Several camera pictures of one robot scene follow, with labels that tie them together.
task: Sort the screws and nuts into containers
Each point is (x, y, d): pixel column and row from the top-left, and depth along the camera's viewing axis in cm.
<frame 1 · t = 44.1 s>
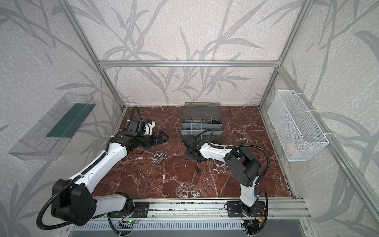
left hand: (165, 135, 82), fingers open
right hand: (190, 150, 94), fingers closed
silver nuts pile: (158, 157, 93), on the table
lone black screw: (197, 169, 88), on the table

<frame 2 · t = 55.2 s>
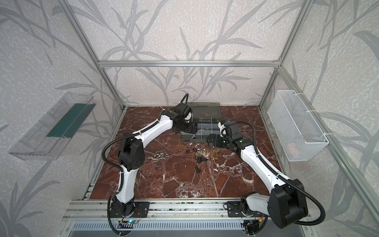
left hand: (193, 125, 93), fingers open
right hand: (212, 135, 84), fingers open
brass screws pile: (211, 152, 96), on the table
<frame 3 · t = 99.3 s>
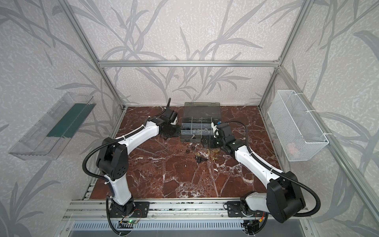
left hand: (181, 129, 92), fingers closed
right hand: (207, 135, 85), fingers open
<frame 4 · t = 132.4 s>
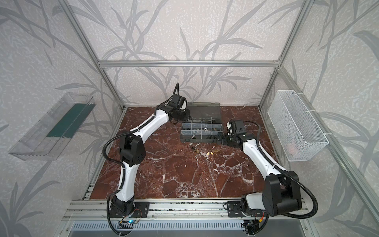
left hand: (192, 112, 94), fingers closed
right hand: (223, 135, 88), fingers open
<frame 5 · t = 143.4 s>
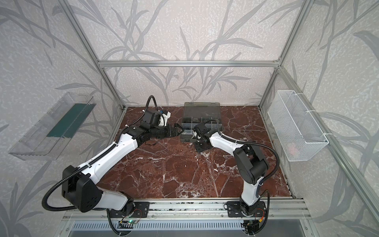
left hand: (180, 127, 78), fingers open
right hand: (198, 143, 94), fingers open
